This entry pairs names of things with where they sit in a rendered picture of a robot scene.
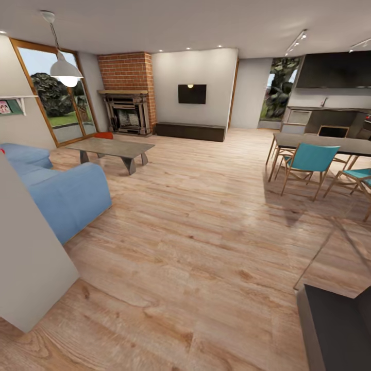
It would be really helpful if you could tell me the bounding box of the storage box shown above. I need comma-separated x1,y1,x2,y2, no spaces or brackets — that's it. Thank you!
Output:
94,131,113,139

